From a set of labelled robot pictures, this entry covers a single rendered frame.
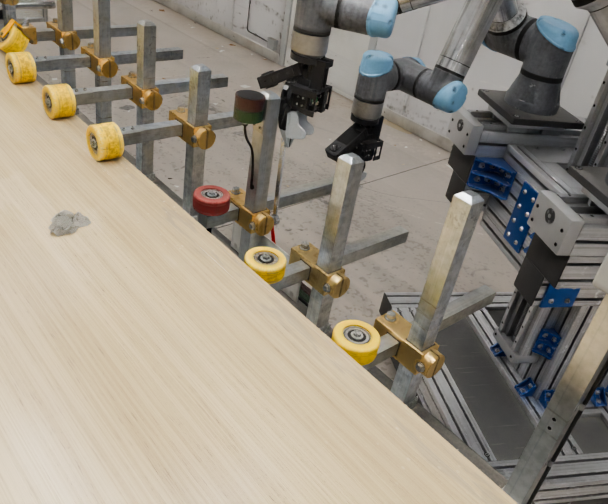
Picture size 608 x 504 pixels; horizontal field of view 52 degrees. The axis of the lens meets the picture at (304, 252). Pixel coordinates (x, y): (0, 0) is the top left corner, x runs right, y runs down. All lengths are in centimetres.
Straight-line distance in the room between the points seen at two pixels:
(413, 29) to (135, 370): 371
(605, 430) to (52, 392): 170
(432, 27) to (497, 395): 276
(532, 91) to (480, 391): 92
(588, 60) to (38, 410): 337
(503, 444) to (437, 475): 110
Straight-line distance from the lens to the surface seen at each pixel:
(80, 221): 126
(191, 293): 109
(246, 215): 141
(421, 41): 438
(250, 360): 98
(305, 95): 132
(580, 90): 384
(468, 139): 183
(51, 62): 194
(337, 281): 124
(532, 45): 187
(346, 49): 483
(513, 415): 209
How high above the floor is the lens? 157
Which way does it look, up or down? 33 degrees down
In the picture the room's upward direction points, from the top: 10 degrees clockwise
